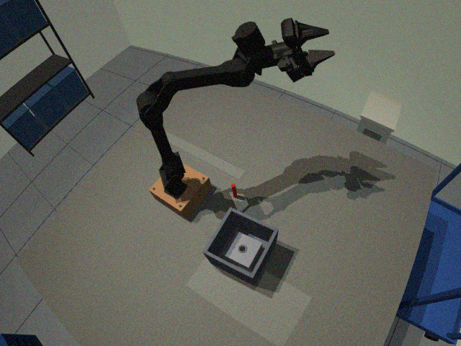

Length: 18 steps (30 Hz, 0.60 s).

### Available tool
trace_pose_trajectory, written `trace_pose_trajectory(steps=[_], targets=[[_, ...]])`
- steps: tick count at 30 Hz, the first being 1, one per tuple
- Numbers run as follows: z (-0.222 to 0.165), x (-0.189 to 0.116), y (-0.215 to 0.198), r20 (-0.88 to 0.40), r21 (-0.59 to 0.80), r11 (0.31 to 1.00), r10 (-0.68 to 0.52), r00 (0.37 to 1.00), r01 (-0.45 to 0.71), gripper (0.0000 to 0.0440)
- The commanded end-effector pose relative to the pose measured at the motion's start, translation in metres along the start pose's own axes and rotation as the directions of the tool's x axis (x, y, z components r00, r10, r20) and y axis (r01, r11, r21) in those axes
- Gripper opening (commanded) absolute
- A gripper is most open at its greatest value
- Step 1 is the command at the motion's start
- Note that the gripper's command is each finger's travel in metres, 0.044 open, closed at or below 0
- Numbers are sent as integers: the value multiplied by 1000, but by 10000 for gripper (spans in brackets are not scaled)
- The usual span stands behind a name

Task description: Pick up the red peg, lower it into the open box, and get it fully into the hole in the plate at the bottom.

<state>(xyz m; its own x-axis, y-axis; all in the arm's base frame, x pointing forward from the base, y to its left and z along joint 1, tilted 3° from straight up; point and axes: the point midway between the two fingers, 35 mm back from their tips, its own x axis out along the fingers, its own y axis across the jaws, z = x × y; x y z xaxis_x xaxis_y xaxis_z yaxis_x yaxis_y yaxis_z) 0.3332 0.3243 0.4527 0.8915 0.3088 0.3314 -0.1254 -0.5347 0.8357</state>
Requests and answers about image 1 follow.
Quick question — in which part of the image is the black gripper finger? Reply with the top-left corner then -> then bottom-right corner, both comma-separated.
295,20 -> 329,47
308,50 -> 335,72

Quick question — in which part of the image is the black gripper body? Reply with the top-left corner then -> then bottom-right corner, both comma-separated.
268,17 -> 312,76

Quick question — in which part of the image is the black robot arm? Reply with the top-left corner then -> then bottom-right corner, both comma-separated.
136,22 -> 304,199

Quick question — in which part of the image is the red peg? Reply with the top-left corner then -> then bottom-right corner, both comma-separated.
231,183 -> 237,198

